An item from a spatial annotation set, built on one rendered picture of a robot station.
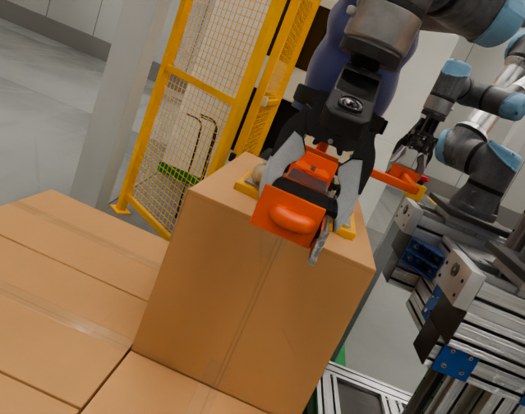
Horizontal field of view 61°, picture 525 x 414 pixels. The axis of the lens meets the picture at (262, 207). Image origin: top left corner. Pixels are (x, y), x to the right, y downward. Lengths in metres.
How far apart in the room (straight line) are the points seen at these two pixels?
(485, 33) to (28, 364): 0.92
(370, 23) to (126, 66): 1.96
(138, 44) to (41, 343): 1.64
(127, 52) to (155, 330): 1.63
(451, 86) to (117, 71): 1.60
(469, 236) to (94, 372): 1.15
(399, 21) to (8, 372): 0.86
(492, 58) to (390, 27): 10.54
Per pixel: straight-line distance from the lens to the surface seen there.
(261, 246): 0.89
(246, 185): 1.00
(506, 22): 0.61
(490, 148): 1.58
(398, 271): 1.56
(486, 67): 11.01
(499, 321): 1.12
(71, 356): 1.04
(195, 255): 0.93
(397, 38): 0.52
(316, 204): 0.51
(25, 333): 1.07
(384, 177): 1.18
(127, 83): 2.39
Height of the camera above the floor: 1.21
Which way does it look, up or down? 16 degrees down
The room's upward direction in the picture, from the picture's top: 23 degrees clockwise
